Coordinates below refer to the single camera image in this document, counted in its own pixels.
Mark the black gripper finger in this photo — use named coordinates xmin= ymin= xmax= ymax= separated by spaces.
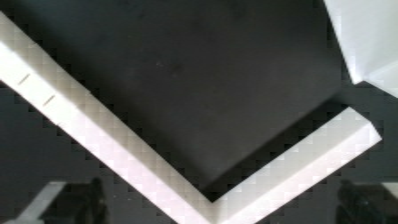
xmin=16 ymin=177 xmax=112 ymax=224

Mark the white L-shaped boundary rail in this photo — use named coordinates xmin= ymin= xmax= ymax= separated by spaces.
xmin=0 ymin=13 xmax=382 ymax=224

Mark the white small drawer box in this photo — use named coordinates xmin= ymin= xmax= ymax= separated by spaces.
xmin=323 ymin=0 xmax=398 ymax=98

